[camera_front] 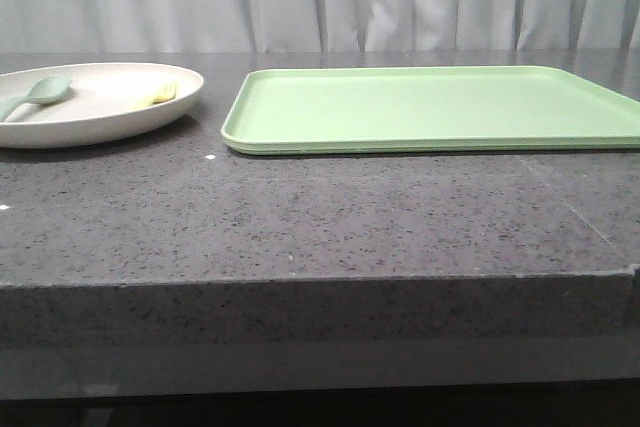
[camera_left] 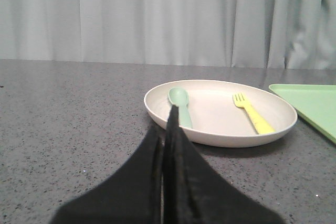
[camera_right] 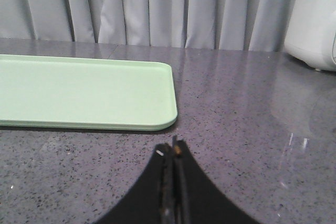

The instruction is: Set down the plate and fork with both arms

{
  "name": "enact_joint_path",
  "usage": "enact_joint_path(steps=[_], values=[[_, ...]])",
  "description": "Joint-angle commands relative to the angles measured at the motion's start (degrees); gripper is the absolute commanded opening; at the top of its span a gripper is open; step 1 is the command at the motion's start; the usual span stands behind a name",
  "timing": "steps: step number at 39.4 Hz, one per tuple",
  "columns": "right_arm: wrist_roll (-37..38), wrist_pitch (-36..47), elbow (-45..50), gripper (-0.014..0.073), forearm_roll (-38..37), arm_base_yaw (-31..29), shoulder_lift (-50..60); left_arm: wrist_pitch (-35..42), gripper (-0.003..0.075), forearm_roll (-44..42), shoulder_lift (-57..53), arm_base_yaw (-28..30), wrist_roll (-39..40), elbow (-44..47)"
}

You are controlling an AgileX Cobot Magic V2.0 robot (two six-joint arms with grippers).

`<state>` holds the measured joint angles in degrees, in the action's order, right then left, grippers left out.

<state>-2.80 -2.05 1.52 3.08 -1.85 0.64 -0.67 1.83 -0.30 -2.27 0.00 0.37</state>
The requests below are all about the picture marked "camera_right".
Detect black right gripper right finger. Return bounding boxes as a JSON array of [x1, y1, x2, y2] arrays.
[[173, 140, 258, 223]]

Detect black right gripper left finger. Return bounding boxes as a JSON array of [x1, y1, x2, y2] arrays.
[[96, 144, 171, 223]]

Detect light green plastic tray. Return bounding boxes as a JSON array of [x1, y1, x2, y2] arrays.
[[1, 55, 177, 131]]

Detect grey pleated curtain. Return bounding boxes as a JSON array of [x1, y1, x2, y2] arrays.
[[1, 0, 295, 51]]

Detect white kitchen appliance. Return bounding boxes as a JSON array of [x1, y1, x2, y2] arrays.
[[284, 0, 335, 71]]

